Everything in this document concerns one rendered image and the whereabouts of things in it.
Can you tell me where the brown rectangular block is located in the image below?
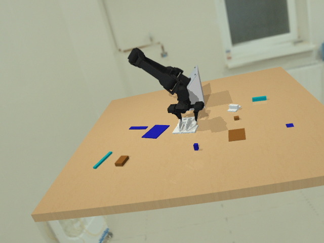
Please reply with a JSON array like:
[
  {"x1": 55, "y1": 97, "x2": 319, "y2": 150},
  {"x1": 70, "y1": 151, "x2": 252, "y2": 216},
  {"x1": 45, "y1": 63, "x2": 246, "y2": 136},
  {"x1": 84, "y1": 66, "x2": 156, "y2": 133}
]
[{"x1": 115, "y1": 155, "x2": 129, "y2": 167}]

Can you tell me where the blue flat rectangular plate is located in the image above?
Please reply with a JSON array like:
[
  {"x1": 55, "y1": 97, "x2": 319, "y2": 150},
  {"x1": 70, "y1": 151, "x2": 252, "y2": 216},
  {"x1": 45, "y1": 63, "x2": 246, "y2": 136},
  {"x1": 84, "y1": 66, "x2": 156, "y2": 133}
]
[{"x1": 142, "y1": 125, "x2": 170, "y2": 139}]

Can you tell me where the cyan thin bar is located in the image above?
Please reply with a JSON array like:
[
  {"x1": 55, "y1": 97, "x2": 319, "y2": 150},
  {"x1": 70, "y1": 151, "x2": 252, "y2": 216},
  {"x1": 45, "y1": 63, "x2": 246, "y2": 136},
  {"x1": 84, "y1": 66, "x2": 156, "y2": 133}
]
[{"x1": 93, "y1": 151, "x2": 112, "y2": 169}]

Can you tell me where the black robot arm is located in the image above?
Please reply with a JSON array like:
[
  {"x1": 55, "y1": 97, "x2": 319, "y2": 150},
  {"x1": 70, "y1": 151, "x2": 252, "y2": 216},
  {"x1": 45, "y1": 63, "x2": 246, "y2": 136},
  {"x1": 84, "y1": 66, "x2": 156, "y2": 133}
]
[{"x1": 128, "y1": 48, "x2": 191, "y2": 113}]

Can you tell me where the brown flat square plate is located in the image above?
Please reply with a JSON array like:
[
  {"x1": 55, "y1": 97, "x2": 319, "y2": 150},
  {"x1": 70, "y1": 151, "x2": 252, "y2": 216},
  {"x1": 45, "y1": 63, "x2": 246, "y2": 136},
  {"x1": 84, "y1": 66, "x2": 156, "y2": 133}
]
[{"x1": 228, "y1": 128, "x2": 246, "y2": 142}]

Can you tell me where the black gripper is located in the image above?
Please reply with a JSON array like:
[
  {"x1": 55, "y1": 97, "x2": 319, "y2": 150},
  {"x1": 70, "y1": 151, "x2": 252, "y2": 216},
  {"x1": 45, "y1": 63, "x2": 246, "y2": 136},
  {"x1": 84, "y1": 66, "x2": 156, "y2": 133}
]
[{"x1": 168, "y1": 98, "x2": 205, "y2": 121}]

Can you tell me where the cyan rectangular bar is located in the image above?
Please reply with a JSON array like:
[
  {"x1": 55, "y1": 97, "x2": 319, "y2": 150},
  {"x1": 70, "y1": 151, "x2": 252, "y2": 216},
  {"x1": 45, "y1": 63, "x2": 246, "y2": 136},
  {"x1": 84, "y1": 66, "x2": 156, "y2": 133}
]
[{"x1": 252, "y1": 96, "x2": 266, "y2": 102}]

